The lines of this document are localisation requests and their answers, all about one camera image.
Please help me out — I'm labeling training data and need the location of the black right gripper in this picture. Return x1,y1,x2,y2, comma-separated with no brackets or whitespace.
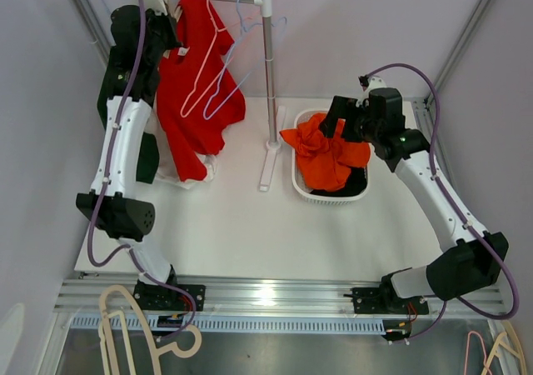
319,97,381,144

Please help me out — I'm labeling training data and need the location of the beige hanger lower left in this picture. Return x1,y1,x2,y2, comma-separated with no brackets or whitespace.
97,285,204,375

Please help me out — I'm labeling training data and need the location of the white perforated plastic basket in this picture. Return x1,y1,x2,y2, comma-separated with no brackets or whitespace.
291,108,370,206

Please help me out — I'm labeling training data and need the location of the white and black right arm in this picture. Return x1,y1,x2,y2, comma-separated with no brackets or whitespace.
319,87,509,313

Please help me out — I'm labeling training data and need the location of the aluminium frame post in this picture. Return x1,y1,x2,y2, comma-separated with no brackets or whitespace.
434,0,495,93

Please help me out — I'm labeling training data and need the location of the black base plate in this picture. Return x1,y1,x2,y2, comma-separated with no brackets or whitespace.
346,287,429,315
133,282,207,312

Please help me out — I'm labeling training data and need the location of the orange t-shirt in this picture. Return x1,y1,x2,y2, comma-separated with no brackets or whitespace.
280,112,371,193

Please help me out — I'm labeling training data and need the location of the pink plastic hanger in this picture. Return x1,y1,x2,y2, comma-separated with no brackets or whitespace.
179,0,237,119

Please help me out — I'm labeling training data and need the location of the beige hanger lower right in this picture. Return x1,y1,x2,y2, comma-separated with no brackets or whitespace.
481,320,528,375

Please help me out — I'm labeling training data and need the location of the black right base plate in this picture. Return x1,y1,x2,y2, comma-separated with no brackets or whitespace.
346,287,429,315

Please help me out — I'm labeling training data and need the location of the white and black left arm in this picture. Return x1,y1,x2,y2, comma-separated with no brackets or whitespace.
76,5,181,309

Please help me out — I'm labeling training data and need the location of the beige wooden hanger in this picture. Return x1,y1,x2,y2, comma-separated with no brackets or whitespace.
163,4,182,58

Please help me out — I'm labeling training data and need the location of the green and beige t-shirt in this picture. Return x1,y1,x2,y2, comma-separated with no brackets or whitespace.
96,95,217,191

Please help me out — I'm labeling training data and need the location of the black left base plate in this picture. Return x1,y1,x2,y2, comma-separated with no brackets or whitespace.
133,282,207,312

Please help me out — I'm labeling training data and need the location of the red t-shirt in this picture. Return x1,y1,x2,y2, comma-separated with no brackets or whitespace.
157,0,246,183

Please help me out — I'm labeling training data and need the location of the aluminium rail front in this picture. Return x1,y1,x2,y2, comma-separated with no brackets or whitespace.
53,274,506,336

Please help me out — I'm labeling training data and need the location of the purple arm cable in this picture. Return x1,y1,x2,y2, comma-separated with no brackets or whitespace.
86,0,197,341
361,62,521,345

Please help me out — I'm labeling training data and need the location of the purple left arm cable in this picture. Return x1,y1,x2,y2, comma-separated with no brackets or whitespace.
86,0,197,341

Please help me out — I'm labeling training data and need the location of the pink hanger lower right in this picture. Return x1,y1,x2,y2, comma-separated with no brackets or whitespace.
462,331,492,375

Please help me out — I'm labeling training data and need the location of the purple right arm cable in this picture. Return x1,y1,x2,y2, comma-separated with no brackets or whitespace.
361,62,521,345

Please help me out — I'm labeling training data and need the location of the black t-shirt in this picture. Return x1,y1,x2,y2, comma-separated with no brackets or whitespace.
311,167,368,198

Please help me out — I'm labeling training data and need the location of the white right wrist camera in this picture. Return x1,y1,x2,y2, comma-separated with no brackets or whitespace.
359,75,386,99

